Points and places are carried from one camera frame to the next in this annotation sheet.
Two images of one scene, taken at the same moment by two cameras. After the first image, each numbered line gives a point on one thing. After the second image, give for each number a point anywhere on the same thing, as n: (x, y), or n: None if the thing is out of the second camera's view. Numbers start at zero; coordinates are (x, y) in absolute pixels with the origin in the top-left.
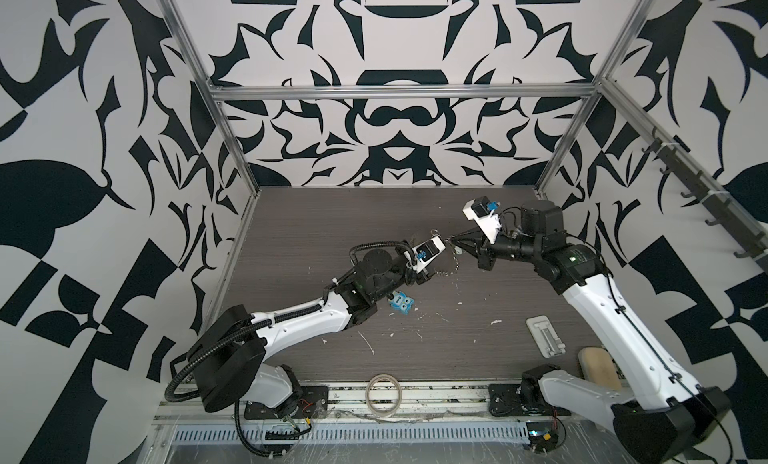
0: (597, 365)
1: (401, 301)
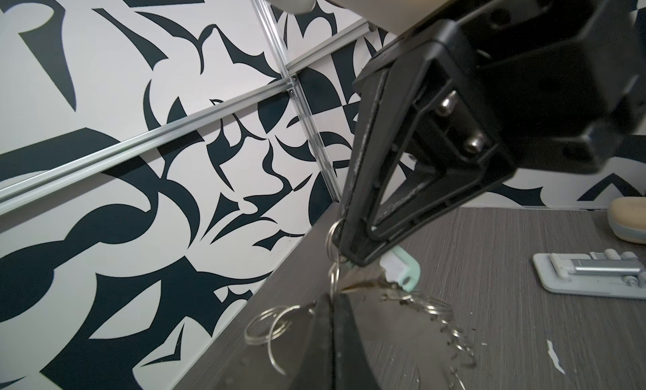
0: (627, 218)
1: None
